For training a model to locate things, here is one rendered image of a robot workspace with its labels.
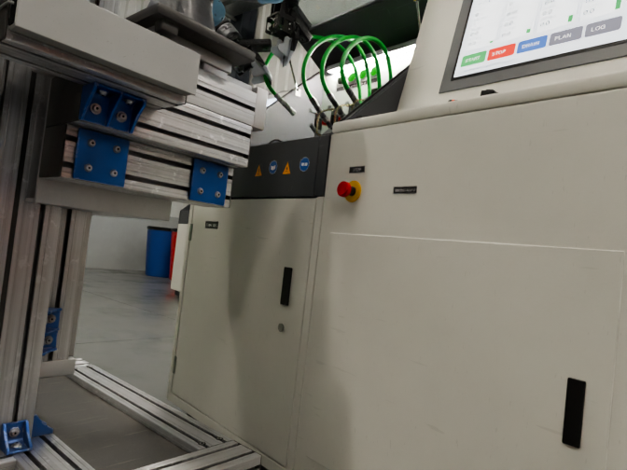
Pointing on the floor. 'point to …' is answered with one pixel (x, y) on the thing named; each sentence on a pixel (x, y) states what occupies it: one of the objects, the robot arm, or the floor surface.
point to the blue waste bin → (158, 252)
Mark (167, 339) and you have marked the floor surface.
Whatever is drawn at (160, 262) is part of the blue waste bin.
